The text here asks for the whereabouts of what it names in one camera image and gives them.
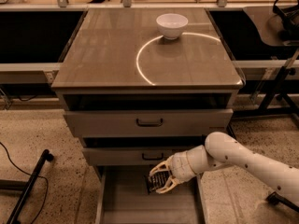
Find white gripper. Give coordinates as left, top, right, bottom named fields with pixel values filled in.
left=149, top=151, right=196, bottom=194

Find black rxbar chocolate wrapper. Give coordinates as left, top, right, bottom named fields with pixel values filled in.
left=145, top=171, right=169, bottom=193

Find top grey drawer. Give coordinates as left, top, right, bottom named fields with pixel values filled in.
left=64, top=109, right=233, bottom=137

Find grey drawer cabinet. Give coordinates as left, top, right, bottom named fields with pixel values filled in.
left=50, top=7, right=244, bottom=224

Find grey drawer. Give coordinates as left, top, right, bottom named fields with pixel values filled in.
left=64, top=109, right=233, bottom=137
left=95, top=166, right=206, bottom=224
left=82, top=147, right=185, bottom=166

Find black floor stand leg left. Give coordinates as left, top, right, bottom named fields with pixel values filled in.
left=0, top=149, right=54, bottom=224

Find white ceramic bowl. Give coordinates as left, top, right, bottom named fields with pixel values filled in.
left=156, top=13, right=189, bottom=40

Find black headphones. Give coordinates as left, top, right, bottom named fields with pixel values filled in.
left=272, top=0, right=299, bottom=40

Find black cable on floor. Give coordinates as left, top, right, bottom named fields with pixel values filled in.
left=0, top=141, right=50, bottom=224

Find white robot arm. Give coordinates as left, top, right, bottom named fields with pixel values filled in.
left=146, top=132, right=299, bottom=206

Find black stand foot right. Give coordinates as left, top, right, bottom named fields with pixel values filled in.
left=266, top=191, right=299, bottom=213

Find middle grey drawer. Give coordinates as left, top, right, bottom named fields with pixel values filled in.
left=82, top=147, right=185, bottom=166

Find bottom grey drawer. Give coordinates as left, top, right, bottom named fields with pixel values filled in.
left=95, top=166, right=206, bottom=224

